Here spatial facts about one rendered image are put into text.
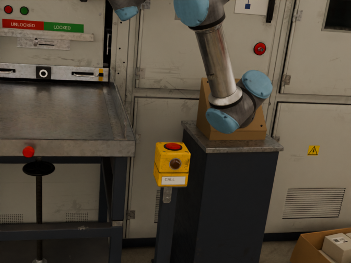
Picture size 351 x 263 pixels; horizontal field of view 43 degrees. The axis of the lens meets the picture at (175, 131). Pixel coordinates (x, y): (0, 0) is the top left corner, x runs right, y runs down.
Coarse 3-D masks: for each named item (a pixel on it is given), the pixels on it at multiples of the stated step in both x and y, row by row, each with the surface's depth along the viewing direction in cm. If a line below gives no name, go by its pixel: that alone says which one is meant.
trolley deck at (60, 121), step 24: (0, 96) 166; (24, 96) 169; (48, 96) 172; (72, 96) 175; (96, 96) 178; (120, 96) 180; (0, 120) 141; (24, 120) 143; (48, 120) 145; (72, 120) 148; (96, 120) 150; (0, 144) 127; (24, 144) 129; (48, 144) 130; (72, 144) 132; (96, 144) 133; (120, 144) 135
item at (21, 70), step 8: (0, 64) 183; (8, 64) 183; (16, 64) 184; (24, 64) 185; (32, 64) 186; (40, 64) 187; (16, 72) 185; (24, 72) 186; (32, 72) 187; (56, 72) 189; (64, 72) 189; (72, 72) 190; (80, 72) 191; (88, 72) 191; (104, 72) 193; (88, 80) 193; (104, 80) 194
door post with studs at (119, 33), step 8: (112, 24) 189; (120, 24) 189; (112, 32) 190; (120, 32) 190; (112, 40) 191; (120, 40) 192; (112, 48) 192; (120, 48) 193; (112, 56) 194; (120, 56) 194; (112, 64) 195; (120, 64) 195; (112, 72) 196; (120, 72) 196; (120, 80) 198; (120, 88) 199
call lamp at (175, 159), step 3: (171, 159) 114; (174, 159) 114; (177, 159) 115; (171, 162) 114; (174, 162) 114; (177, 162) 114; (180, 162) 115; (171, 165) 114; (174, 165) 114; (177, 165) 114; (180, 165) 115; (171, 168) 115; (174, 168) 114; (177, 168) 115
